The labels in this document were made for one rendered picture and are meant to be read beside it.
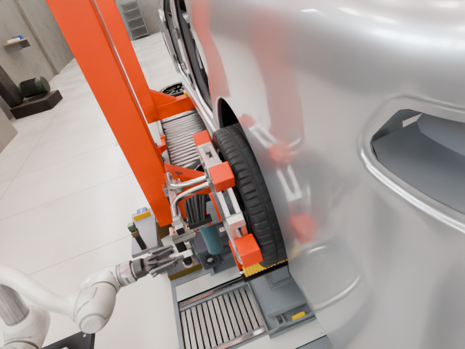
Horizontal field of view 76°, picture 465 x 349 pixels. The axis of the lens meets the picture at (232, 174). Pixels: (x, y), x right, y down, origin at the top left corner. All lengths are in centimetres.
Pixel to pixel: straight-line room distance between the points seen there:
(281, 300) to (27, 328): 124
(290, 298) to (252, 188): 85
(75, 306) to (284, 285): 108
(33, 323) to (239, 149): 129
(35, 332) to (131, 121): 111
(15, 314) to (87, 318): 70
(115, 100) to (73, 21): 36
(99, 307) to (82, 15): 114
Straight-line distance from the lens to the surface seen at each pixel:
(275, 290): 179
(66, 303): 121
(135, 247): 202
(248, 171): 108
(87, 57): 155
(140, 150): 166
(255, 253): 110
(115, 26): 346
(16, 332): 183
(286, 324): 175
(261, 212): 107
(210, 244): 163
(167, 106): 360
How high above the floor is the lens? 169
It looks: 33 degrees down
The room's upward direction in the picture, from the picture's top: 16 degrees counter-clockwise
